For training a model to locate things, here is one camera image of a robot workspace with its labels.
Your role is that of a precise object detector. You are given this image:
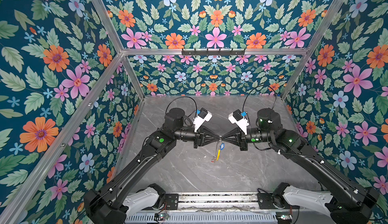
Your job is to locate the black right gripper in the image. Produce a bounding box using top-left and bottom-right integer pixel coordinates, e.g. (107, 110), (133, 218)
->
(221, 127), (273, 152)

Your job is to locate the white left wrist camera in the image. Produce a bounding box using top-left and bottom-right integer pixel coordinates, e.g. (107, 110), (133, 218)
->
(193, 108), (212, 133)

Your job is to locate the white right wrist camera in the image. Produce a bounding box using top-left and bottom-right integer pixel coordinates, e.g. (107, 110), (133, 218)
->
(228, 109), (250, 135)

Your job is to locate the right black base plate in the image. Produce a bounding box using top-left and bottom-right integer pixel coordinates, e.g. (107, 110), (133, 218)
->
(257, 190), (299, 210)

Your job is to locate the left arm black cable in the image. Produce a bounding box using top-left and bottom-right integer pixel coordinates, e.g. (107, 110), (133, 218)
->
(165, 96), (198, 117)

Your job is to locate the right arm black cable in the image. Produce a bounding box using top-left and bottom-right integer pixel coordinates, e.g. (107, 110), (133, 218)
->
(242, 85), (277, 112)

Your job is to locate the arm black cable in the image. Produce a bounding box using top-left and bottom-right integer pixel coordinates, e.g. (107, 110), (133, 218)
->
(165, 96), (198, 117)
(242, 85), (277, 112)

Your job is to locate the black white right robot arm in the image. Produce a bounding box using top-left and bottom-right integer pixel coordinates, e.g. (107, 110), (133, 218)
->
(222, 108), (380, 224)

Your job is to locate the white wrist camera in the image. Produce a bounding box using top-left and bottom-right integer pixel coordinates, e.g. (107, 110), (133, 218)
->
(228, 109), (250, 135)
(193, 108), (212, 133)

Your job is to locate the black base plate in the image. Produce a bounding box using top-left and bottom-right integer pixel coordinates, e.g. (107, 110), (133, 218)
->
(257, 190), (299, 210)
(143, 193), (179, 211)

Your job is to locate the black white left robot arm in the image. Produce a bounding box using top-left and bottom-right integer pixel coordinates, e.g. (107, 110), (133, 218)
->
(84, 108), (219, 224)

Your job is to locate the black hook rail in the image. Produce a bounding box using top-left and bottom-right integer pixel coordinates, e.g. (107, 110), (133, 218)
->
(181, 48), (246, 57)

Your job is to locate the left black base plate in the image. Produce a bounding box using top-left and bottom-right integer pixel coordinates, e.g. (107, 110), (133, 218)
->
(143, 193), (179, 211)

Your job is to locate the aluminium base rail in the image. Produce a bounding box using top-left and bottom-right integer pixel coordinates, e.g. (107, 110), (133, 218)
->
(93, 191), (334, 213)

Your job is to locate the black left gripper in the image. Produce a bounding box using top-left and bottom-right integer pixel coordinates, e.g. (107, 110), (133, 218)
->
(174, 123), (222, 148)

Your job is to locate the large keyring with yellow sleeve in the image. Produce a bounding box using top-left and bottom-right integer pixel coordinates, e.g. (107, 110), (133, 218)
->
(214, 140), (221, 161)

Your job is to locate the white vented cable duct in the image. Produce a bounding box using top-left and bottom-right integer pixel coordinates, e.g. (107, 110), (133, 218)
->
(125, 212), (278, 224)

